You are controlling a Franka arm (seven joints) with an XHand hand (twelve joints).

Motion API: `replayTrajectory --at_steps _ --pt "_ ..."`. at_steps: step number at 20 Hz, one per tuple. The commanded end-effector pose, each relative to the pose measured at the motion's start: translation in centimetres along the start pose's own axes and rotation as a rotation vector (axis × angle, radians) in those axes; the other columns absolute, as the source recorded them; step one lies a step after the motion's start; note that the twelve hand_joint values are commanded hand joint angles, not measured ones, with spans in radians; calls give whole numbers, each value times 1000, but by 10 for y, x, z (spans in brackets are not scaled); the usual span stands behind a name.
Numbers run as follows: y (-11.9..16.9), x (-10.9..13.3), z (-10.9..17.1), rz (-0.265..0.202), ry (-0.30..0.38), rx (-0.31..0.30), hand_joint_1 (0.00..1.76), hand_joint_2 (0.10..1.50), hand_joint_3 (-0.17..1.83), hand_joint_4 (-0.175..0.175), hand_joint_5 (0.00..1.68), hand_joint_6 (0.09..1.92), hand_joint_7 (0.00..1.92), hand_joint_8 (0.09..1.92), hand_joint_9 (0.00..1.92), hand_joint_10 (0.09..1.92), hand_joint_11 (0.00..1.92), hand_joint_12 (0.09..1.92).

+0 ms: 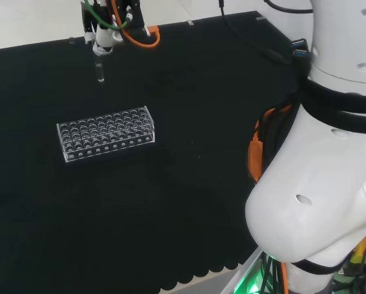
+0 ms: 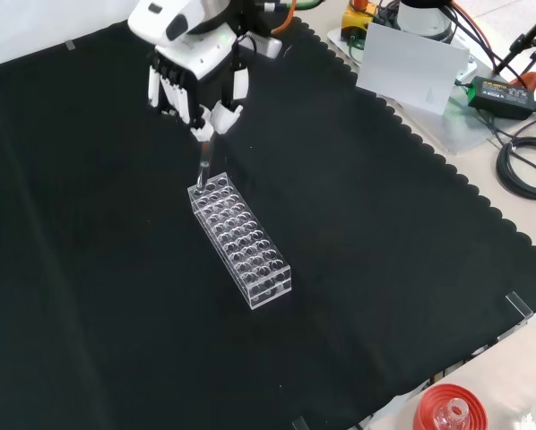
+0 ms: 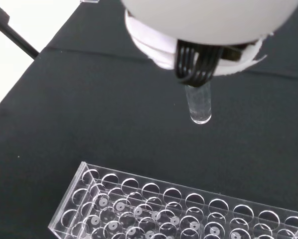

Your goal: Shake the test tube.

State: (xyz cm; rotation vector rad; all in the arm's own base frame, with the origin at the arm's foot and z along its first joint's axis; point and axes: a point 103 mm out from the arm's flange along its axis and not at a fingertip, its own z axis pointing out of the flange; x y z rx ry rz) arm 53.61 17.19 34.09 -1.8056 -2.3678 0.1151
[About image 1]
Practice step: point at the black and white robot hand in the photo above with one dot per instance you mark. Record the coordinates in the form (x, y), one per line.
(134, 15)

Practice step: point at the clear glass test tube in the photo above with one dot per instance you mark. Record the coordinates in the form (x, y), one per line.
(100, 73)

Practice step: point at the clear plastic test tube rack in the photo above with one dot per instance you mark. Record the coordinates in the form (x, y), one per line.
(106, 134)

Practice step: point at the blue usb plug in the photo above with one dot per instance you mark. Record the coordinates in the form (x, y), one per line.
(299, 43)

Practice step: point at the black bench cloth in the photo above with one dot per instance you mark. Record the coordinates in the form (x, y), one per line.
(140, 199)

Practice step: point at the yellow stop button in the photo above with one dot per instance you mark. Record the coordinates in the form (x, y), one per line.
(365, 251)

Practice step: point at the white base plate green light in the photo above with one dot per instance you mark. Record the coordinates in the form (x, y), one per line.
(247, 275)

